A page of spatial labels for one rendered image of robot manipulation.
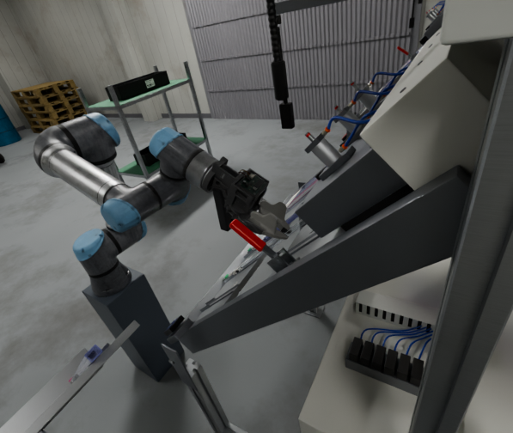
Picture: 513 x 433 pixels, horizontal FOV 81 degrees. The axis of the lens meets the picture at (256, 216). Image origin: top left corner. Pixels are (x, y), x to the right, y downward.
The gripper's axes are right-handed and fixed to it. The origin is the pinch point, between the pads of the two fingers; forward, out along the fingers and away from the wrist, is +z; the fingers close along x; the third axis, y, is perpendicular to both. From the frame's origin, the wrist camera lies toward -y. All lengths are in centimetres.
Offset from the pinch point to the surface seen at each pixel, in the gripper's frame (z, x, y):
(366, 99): -1.2, 9.9, 28.8
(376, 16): -58, 352, -16
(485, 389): 53, 1, -5
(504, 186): 10.1, -25.1, 40.9
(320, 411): 28.1, -17.6, -20.3
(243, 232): -4.2, -17.5, 14.3
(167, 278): -49, 38, -142
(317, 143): -2.0, -12.2, 29.5
